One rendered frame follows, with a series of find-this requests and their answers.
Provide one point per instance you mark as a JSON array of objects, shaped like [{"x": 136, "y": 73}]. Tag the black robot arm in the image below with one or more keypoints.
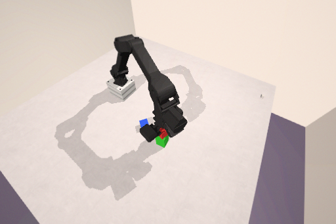
[{"x": 159, "y": 85}]

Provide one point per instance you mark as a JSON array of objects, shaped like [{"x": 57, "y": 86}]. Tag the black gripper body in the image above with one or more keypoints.
[{"x": 150, "y": 133}]

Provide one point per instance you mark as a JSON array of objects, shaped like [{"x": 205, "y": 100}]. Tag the blue block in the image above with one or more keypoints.
[{"x": 143, "y": 122}]

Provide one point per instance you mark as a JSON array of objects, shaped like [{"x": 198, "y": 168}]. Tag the red block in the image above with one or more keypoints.
[{"x": 164, "y": 133}]

